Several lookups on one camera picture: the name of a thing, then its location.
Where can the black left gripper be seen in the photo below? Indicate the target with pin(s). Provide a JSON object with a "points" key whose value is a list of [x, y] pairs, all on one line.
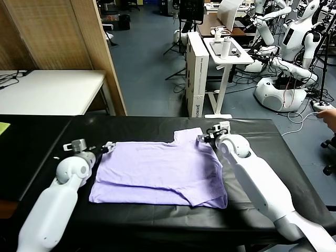
{"points": [[98, 151]]}

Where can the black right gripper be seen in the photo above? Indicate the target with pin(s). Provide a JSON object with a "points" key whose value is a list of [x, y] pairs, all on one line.
{"points": [[212, 138]]}

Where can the lavender t-shirt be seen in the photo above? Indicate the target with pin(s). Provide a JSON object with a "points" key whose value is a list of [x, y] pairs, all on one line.
{"points": [[157, 170]]}

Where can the white robot with raised arm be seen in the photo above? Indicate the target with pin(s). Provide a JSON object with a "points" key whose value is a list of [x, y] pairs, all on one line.
{"points": [[265, 34]]}

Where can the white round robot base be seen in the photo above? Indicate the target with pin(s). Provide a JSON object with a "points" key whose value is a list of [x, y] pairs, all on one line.
{"points": [[176, 36]]}

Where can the person's bare hand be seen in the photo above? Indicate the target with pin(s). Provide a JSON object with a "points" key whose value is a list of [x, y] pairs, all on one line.
{"points": [[329, 116]]}

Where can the black plastic table cover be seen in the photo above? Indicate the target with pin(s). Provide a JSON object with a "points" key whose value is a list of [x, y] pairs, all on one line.
{"points": [[147, 126]]}

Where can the white standing desk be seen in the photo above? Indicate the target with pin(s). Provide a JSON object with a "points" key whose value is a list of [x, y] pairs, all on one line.
{"points": [[223, 86]]}

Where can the tall white cardboard box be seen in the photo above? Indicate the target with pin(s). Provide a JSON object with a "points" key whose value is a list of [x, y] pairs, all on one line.
{"points": [[197, 78]]}

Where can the white rectangular table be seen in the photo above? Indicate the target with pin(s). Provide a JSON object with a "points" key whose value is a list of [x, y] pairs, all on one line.
{"points": [[52, 92]]}

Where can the matte black table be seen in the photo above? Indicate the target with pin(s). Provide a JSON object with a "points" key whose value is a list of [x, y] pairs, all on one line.
{"points": [[26, 157]]}

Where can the grey tablet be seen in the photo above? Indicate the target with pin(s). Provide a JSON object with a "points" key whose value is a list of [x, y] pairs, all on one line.
{"points": [[215, 48]]}

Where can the white tall bottle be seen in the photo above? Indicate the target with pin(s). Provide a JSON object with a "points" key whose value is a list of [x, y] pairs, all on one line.
{"points": [[225, 49]]}

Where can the small black device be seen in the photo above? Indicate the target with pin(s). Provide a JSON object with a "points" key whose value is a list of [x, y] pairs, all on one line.
{"points": [[234, 51]]}

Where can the black light stand tripod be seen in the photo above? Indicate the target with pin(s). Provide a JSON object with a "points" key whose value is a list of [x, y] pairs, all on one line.
{"points": [[180, 39]]}

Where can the white small stand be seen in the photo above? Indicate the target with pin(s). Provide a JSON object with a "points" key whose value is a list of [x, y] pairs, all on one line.
{"points": [[216, 36]]}

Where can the yellow-green paper sheet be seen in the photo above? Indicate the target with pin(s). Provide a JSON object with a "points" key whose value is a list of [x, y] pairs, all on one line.
{"points": [[4, 128]]}

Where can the brown wooden desk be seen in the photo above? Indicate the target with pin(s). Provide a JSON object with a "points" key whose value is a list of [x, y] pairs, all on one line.
{"points": [[207, 26]]}

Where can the white curved sheet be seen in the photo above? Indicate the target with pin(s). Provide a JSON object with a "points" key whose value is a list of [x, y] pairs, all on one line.
{"points": [[228, 15]]}

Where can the black office chair base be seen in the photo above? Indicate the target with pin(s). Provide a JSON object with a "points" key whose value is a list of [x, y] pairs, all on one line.
{"points": [[329, 147]]}

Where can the black waste bin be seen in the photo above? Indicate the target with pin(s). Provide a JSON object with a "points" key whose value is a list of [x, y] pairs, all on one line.
{"points": [[124, 23]]}

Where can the black panel on stand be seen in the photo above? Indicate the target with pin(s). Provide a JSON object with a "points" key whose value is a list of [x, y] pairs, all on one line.
{"points": [[190, 10]]}

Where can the wooden woven partition screen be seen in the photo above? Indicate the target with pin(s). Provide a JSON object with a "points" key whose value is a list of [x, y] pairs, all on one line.
{"points": [[52, 31]]}

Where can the white humanoid robot on base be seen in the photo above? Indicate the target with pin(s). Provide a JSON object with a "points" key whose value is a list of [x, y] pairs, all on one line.
{"points": [[294, 39]]}

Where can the black tall tripod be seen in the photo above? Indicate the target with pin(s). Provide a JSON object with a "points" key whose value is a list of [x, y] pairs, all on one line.
{"points": [[323, 68]]}

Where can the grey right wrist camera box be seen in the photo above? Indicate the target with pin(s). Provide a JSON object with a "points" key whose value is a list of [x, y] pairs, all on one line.
{"points": [[223, 127]]}

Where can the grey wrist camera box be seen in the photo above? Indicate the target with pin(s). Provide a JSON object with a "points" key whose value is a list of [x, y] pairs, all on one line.
{"points": [[78, 145], [223, 127]]}

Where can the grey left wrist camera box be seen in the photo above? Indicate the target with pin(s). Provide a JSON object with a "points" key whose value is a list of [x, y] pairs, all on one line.
{"points": [[78, 145]]}

